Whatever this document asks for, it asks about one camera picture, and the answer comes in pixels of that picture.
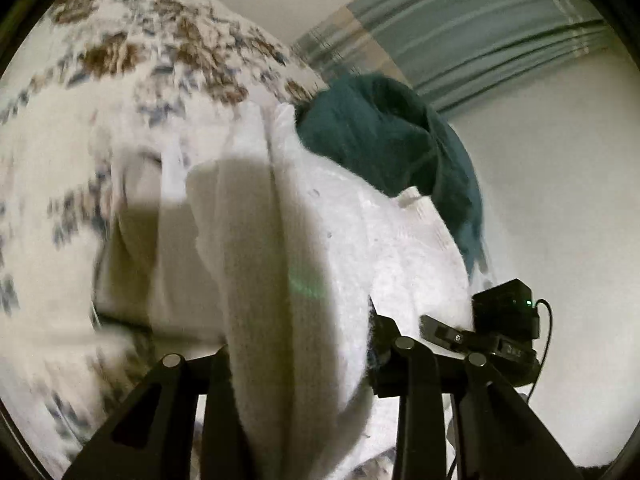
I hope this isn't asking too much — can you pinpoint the white fuzzy knit sweater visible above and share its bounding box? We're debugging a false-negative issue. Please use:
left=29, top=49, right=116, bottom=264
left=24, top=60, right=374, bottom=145
left=96, top=103, right=472, bottom=479

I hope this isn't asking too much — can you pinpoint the dark green garment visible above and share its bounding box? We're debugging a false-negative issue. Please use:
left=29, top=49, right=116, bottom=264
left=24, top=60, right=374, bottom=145
left=295, top=74, right=483, bottom=272

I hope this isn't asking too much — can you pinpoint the grey-blue striped curtain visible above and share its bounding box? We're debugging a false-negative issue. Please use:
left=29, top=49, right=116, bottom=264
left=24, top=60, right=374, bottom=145
left=294, top=0, right=615, bottom=112

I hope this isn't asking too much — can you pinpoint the floral and checked bed blanket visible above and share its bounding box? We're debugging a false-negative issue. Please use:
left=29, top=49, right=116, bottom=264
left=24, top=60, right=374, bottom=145
left=1, top=0, right=323, bottom=479

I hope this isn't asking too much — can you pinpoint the black cable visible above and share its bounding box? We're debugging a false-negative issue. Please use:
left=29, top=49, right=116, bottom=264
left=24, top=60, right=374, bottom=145
left=524, top=298, right=554, bottom=403

